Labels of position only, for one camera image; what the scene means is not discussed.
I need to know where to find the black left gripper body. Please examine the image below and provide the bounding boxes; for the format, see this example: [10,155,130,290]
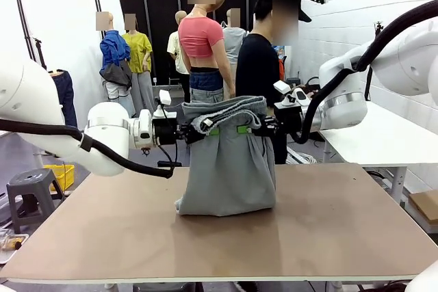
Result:
[152,117,188,146]

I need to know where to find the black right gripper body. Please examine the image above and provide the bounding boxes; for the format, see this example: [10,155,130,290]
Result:
[273,105,304,136]

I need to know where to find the grey training pants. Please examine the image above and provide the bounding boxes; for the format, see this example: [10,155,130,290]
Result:
[175,95,277,217]

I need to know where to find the person in black t-shirt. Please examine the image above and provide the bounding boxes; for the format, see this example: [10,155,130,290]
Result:
[235,0,313,165]

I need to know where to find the bald mannequin in cream shirt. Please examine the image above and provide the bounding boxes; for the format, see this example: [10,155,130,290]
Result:
[166,10,192,102]

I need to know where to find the mannequin in yellow shirt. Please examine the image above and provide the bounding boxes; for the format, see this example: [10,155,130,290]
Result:
[122,13,155,115]

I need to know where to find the mannequin in pink top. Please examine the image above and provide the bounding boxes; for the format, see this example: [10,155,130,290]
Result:
[178,0,237,102]

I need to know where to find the mannequin in blue shirt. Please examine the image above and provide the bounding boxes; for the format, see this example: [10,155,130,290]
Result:
[99,11,133,108]

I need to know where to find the white side table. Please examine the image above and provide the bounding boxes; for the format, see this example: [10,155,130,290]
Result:
[318,100,438,204]

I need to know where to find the yellow plastic crate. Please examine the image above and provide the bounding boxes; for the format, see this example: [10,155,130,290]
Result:
[43,164,75,192]

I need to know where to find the grey plastic stool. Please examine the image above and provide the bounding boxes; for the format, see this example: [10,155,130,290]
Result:
[6,168,66,235]

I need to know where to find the black tripod stand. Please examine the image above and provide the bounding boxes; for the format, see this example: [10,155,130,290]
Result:
[32,37,48,70]

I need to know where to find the brown cardboard box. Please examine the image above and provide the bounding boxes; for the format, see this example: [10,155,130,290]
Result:
[409,191,438,235]

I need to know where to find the clear tray with small items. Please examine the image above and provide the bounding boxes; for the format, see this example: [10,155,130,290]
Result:
[0,228,30,265]

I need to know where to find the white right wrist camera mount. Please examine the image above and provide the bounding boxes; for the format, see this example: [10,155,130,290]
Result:
[272,79,311,107]

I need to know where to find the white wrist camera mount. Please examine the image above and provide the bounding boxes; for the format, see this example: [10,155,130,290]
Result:
[272,79,311,107]
[153,90,172,118]

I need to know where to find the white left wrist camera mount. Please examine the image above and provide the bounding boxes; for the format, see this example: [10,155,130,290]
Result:
[153,90,172,118]

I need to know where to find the white cable bundle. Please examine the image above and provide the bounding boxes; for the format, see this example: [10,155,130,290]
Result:
[286,147,320,167]

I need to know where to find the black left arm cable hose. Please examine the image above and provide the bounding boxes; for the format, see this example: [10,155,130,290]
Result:
[0,117,175,180]

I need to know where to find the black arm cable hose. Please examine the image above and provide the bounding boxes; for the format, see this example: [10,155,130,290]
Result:
[0,117,175,180]
[293,0,438,145]

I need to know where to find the black partition wall panels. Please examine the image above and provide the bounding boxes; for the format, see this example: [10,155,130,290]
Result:
[118,0,265,90]

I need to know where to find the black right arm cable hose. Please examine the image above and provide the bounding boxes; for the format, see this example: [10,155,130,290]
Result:
[293,0,438,145]

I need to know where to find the white backdrop screen black frame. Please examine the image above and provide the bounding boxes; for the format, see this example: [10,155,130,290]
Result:
[0,0,103,74]
[92,0,120,67]

